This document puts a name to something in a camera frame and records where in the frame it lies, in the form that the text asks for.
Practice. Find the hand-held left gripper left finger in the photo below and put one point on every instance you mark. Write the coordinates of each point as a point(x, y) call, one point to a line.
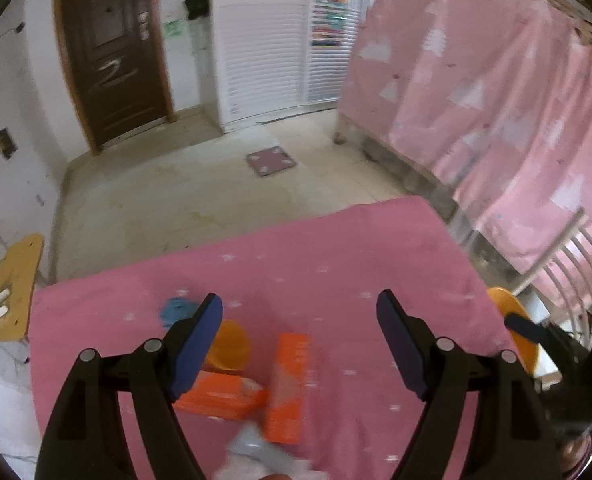
point(199, 345)

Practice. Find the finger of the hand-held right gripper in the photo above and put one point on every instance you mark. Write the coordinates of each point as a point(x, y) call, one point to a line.
point(523, 324)

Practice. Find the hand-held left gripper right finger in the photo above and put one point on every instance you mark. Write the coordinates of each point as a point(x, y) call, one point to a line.
point(400, 345)

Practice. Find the orange cardboard box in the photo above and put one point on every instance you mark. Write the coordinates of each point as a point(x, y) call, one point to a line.
point(288, 385)
point(216, 395)

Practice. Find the grey and white packet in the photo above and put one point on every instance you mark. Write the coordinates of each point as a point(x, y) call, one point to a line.
point(261, 455)

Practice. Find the orange plastic cup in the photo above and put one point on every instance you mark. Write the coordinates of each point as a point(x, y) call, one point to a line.
point(231, 345)

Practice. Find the blue crumpled item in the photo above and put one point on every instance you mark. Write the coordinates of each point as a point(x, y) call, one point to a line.
point(176, 312)

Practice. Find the white drying rack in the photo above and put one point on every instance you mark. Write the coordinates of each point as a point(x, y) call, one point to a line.
point(566, 270)

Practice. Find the pink star print tablecloth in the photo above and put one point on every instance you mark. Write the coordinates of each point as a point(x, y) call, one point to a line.
point(326, 260)

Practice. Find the wooden stool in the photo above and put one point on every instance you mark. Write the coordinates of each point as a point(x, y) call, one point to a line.
point(18, 280)

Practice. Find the purple bathroom scale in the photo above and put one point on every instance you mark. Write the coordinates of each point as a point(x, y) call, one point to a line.
point(271, 161)

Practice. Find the pink tree print curtain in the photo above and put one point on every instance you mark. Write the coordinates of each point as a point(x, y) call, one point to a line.
point(476, 85)

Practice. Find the white louvred wardrobe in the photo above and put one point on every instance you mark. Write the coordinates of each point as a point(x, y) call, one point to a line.
point(261, 50)

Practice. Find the brown wooden door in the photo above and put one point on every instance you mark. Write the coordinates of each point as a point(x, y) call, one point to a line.
point(111, 50)

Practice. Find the dark wall box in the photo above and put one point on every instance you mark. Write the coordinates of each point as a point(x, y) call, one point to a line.
point(4, 142)

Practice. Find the colourful wall poster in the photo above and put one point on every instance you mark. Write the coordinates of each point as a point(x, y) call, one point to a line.
point(328, 10)

